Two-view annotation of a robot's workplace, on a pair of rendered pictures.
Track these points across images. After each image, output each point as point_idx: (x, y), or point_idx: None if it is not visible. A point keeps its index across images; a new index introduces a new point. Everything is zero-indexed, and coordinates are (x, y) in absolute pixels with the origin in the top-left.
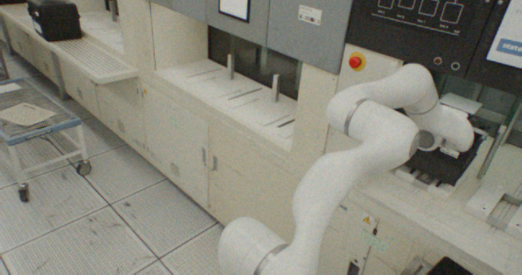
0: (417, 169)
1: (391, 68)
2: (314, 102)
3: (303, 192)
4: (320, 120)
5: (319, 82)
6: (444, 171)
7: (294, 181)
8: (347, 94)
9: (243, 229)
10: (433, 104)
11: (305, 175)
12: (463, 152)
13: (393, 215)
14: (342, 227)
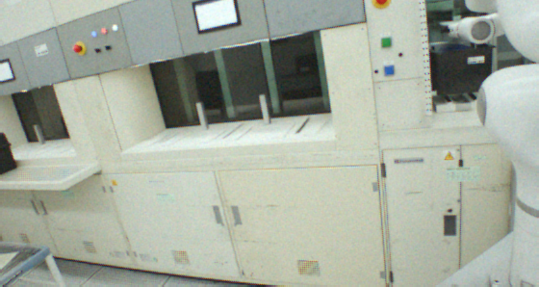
0: (454, 93)
1: None
2: (347, 65)
3: (537, 9)
4: (361, 80)
5: (346, 40)
6: (478, 81)
7: (350, 169)
8: None
9: (522, 68)
10: None
11: (509, 7)
12: (487, 53)
13: (474, 131)
14: (424, 183)
